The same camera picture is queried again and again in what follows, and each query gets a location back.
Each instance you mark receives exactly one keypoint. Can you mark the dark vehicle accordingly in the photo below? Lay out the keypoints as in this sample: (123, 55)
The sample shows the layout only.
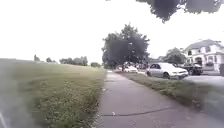
(193, 69)

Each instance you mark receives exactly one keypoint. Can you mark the grey concrete sidewalk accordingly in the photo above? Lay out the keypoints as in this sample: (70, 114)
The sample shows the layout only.
(133, 106)

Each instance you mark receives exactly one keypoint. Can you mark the white car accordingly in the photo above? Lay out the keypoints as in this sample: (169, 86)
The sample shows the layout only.
(130, 69)

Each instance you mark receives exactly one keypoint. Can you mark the silver car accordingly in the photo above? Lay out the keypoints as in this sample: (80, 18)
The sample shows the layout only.
(166, 70)

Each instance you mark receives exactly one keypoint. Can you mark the grass lawn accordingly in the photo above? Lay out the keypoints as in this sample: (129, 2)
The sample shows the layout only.
(56, 90)

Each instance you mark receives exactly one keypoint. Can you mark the grass verge strip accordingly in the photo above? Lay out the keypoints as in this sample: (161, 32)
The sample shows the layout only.
(166, 88)

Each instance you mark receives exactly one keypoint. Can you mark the row of distant trees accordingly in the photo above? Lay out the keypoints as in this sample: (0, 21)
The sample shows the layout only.
(75, 61)

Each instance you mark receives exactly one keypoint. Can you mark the grey asphalt road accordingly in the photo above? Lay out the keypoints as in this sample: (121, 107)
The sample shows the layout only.
(206, 80)

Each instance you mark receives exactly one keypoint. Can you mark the big dark roadside tree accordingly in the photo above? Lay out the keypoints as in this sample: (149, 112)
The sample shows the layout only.
(125, 46)

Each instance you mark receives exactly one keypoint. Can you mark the overhanging tree branches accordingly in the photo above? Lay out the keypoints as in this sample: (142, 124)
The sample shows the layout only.
(166, 8)

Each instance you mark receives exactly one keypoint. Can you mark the white house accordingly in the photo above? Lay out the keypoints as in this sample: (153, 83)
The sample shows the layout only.
(205, 51)

